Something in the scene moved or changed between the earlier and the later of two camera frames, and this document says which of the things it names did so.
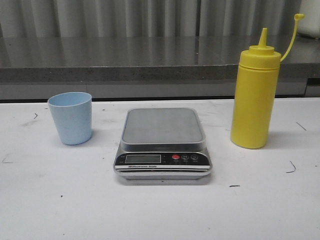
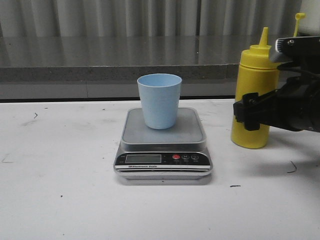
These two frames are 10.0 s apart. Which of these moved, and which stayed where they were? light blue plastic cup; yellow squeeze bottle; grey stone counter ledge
Moved: light blue plastic cup
Stayed: yellow squeeze bottle; grey stone counter ledge
